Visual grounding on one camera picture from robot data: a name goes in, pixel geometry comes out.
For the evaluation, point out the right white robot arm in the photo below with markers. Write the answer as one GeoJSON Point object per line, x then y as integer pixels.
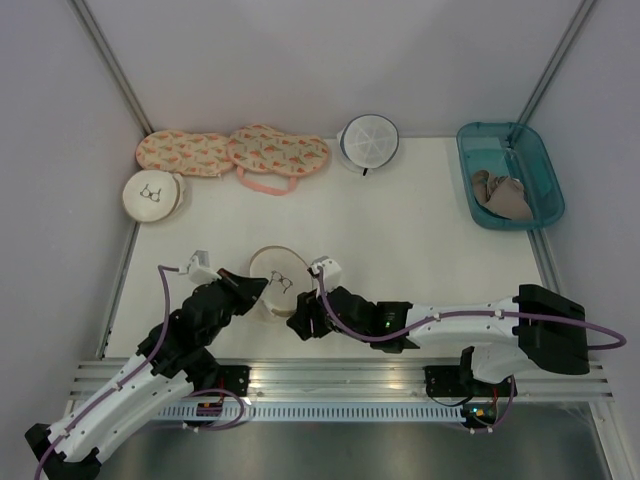
{"type": "Point", "coordinates": [535, 330]}

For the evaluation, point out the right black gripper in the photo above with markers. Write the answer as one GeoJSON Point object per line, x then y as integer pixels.
{"type": "Point", "coordinates": [300, 321]}

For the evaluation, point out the beige bra in bin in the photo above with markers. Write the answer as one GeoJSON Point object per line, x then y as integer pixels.
{"type": "Point", "coordinates": [503, 196]}

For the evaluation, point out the white slotted cable duct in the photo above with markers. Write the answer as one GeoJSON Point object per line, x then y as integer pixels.
{"type": "Point", "coordinates": [323, 412]}

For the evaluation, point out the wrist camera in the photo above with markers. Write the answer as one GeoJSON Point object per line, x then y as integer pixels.
{"type": "Point", "coordinates": [327, 271]}
{"type": "Point", "coordinates": [198, 268]}

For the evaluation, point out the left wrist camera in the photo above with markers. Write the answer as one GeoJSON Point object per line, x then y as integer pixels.
{"type": "Point", "coordinates": [198, 268]}

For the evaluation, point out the beige glasses-print laundry bag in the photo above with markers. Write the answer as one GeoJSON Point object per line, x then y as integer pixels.
{"type": "Point", "coordinates": [152, 195]}

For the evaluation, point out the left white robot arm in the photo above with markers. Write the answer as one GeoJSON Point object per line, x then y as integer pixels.
{"type": "Point", "coordinates": [171, 363]}

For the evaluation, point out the beige round laundry bag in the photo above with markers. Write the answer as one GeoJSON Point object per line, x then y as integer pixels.
{"type": "Point", "coordinates": [287, 275]}

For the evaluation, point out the left frame post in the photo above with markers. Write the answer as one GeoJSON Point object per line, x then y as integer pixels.
{"type": "Point", "coordinates": [101, 45]}

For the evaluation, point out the right frame post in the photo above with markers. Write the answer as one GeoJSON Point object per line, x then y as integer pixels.
{"type": "Point", "coordinates": [573, 30]}

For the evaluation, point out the aluminium mounting rail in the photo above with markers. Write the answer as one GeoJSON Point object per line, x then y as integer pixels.
{"type": "Point", "coordinates": [396, 379]}

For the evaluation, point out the teal plastic bin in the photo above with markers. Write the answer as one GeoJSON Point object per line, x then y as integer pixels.
{"type": "Point", "coordinates": [515, 150]}

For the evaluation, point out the white mesh laundry bag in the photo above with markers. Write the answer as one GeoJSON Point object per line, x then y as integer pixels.
{"type": "Point", "coordinates": [368, 142]}

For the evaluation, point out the frame post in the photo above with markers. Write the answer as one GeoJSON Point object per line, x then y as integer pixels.
{"type": "Point", "coordinates": [101, 45]}
{"type": "Point", "coordinates": [573, 30]}

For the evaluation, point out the floral bra bag pink handle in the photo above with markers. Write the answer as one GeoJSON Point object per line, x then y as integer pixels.
{"type": "Point", "coordinates": [262, 150]}

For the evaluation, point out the floral bra bag left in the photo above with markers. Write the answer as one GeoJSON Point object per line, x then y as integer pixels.
{"type": "Point", "coordinates": [187, 154]}

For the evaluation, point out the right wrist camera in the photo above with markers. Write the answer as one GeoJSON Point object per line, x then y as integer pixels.
{"type": "Point", "coordinates": [327, 271]}

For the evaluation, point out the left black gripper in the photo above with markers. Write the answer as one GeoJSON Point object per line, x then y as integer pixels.
{"type": "Point", "coordinates": [247, 289]}

